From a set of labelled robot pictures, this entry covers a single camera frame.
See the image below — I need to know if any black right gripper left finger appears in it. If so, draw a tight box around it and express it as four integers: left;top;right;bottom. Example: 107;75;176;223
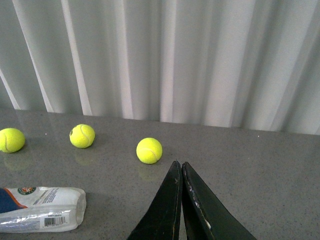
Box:
128;161;182;240

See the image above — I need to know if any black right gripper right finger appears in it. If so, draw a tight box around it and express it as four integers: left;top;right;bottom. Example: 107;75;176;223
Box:
181;162;255;240

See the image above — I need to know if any clear plastic tennis ball can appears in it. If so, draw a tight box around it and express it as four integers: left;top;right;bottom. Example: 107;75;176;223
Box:
0;186;87;233

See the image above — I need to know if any middle tennis ball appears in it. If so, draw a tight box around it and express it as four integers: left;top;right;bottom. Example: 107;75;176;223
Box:
136;137;163;165

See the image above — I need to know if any tennis ball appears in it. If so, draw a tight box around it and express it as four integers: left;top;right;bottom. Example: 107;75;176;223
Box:
69;124;96;149
0;128;26;153
136;137;163;165

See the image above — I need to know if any far left tennis ball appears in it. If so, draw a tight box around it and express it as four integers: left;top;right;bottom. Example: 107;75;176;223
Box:
0;128;26;153

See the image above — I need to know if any white pleated curtain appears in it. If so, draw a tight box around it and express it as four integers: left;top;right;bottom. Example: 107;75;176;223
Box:
0;0;320;135

